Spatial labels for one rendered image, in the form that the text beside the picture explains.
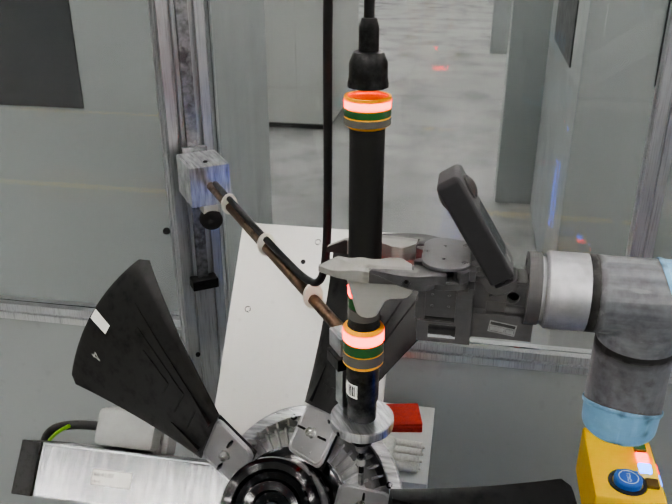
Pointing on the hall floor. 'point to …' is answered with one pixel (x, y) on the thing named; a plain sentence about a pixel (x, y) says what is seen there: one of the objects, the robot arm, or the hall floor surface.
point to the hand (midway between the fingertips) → (336, 252)
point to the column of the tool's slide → (164, 17)
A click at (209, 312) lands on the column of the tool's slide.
